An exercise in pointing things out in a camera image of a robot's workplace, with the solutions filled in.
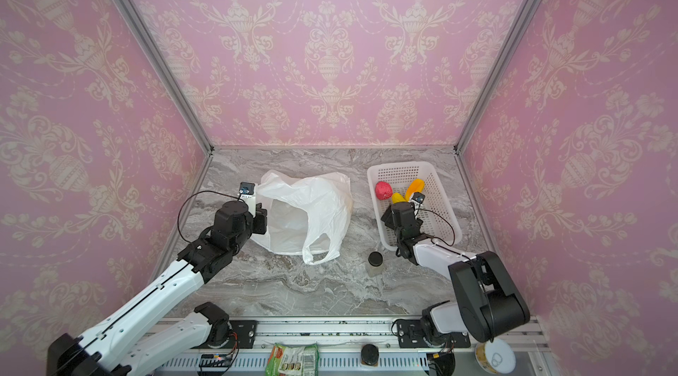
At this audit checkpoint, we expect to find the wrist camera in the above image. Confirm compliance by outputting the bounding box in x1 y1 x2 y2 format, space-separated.
238 182 257 215
411 192 426 206

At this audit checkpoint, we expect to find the clear jar black lid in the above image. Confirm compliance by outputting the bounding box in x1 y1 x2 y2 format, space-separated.
365 252 385 277

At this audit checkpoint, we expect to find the aluminium corner post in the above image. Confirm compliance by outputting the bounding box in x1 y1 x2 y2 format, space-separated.
112 0 214 155
455 0 542 156

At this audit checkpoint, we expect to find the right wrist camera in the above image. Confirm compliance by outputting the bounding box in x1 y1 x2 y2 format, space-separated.
411 192 426 206

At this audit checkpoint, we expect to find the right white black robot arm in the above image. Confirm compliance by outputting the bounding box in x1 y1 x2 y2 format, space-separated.
382 202 531 346

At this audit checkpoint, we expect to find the tin can pull tab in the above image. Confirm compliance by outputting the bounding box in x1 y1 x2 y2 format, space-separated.
474 338 517 375

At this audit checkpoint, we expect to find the black lid jar front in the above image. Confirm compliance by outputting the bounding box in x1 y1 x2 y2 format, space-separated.
360 344 380 367

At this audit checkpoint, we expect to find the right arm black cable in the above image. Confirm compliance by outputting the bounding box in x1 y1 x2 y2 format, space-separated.
417 207 496 324

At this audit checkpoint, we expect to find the orange mango fruit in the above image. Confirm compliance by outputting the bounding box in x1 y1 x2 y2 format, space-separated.
404 178 426 201

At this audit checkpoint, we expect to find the right aluminium corner post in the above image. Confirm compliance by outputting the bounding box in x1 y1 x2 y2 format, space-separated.
455 0 542 156

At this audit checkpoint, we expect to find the left aluminium corner post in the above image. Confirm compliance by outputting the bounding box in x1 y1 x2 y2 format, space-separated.
112 0 214 155

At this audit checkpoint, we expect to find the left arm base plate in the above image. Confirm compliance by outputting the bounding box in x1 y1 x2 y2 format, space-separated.
206 320 258 350

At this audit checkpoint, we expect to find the pink red fruit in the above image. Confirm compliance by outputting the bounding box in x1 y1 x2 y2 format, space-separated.
374 181 393 201

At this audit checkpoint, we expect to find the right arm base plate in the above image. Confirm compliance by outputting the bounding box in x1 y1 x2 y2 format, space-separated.
390 319 471 350

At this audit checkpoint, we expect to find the white perforated plastic basket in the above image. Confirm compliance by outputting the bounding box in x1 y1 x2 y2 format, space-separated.
367 162 464 252

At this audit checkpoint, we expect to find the white plastic bag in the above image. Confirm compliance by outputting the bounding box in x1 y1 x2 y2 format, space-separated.
251 171 354 266

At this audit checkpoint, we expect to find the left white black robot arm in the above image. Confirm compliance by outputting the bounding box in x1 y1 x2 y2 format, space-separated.
46 197 268 375

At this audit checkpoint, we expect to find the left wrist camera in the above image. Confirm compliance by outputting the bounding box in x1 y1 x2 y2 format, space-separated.
238 182 257 215

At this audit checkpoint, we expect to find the green snack packet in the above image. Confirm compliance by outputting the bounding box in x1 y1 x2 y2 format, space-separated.
265 344 320 376

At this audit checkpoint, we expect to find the aluminium front rail frame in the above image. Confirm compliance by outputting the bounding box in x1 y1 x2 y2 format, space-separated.
160 313 558 375

